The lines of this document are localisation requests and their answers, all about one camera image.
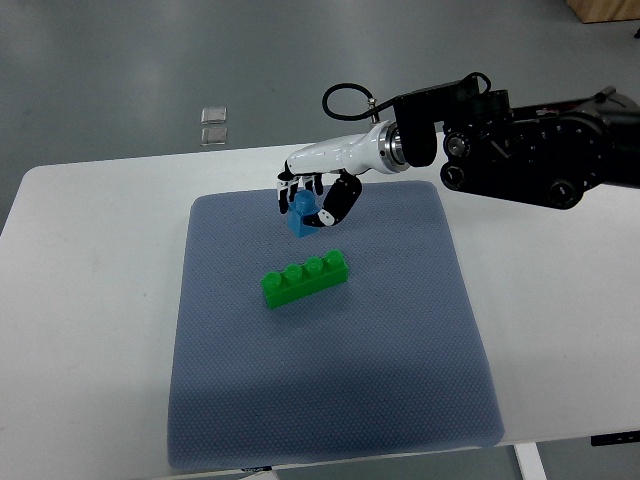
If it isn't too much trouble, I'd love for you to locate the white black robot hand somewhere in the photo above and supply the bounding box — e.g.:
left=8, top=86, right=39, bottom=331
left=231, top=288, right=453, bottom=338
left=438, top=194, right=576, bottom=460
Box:
left=277, top=121, right=408, bottom=228

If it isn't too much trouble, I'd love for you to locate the blue toy block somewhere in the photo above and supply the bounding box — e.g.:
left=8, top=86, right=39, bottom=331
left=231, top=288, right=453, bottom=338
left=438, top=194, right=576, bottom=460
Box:
left=287, top=190, right=319, bottom=238

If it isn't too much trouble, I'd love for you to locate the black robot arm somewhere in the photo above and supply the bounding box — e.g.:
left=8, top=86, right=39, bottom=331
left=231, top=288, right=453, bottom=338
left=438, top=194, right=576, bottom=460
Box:
left=391, top=72, right=639, bottom=210

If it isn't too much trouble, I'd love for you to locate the green four-stud toy block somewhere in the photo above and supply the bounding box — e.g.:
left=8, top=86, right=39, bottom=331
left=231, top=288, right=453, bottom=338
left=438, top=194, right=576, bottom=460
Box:
left=260, top=249, right=349, bottom=309

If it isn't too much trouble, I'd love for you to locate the upper metal floor plate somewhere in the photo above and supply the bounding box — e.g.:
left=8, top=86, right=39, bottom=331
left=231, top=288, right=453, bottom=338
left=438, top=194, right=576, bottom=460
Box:
left=200, top=106, right=227, bottom=125

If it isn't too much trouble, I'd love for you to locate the blue-grey textured mat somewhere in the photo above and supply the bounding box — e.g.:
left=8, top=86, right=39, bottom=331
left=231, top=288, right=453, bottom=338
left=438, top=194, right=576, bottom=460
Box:
left=168, top=181, right=504, bottom=470

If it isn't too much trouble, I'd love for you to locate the wooden box corner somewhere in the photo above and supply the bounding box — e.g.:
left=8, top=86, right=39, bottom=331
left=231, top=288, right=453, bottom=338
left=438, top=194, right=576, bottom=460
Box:
left=565, top=0, right=639, bottom=24

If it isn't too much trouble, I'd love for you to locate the white table leg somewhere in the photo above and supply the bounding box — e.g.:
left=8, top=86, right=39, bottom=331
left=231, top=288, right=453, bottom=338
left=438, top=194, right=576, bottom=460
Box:
left=513, top=443, right=547, bottom=480

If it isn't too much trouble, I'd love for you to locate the black table control panel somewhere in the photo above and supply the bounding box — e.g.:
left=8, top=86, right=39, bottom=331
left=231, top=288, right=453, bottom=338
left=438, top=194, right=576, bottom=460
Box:
left=590, top=431, right=640, bottom=447

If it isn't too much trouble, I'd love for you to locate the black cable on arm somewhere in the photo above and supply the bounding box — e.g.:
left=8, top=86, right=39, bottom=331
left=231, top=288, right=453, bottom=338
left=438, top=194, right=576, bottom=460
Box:
left=321, top=82, right=396, bottom=123

